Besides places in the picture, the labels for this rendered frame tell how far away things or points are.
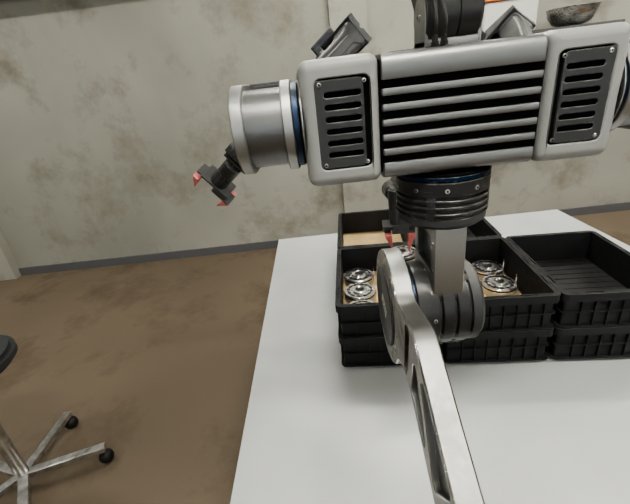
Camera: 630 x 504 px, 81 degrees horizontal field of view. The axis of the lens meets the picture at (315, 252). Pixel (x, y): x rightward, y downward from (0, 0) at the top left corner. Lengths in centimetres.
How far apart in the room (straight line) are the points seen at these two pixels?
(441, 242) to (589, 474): 66
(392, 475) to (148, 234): 353
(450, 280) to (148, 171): 350
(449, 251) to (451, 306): 9
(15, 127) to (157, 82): 138
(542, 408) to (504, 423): 11
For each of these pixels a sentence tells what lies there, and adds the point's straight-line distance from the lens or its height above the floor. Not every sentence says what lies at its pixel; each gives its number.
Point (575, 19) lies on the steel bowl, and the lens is 365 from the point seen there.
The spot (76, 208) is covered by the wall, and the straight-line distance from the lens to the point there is 433.
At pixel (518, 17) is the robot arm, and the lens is 115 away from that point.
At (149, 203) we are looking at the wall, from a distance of 398.
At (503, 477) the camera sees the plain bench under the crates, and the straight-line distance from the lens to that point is 100.
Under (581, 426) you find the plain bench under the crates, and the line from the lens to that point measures 115.
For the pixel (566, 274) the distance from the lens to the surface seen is 150.
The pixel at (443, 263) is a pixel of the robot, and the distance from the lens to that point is 59.
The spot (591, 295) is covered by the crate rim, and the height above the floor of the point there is 92.
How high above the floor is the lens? 150
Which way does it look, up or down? 25 degrees down
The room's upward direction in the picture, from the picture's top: 7 degrees counter-clockwise
